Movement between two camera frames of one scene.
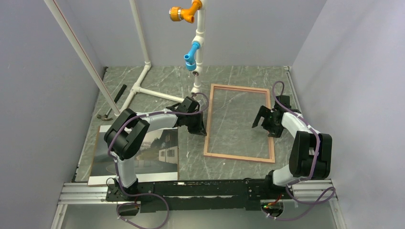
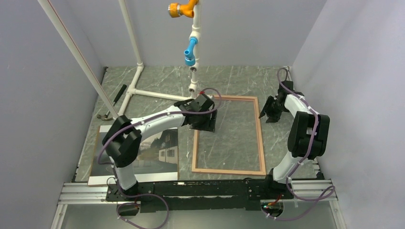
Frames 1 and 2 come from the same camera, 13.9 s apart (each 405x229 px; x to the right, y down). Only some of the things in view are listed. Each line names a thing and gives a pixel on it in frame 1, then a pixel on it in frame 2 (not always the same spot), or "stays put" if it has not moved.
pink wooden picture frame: (206, 152) -> (196, 139)
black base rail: (178, 196) stays put
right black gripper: (275, 131) -> (271, 116)
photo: (156, 159) stays put
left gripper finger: (196, 124) -> (213, 122)
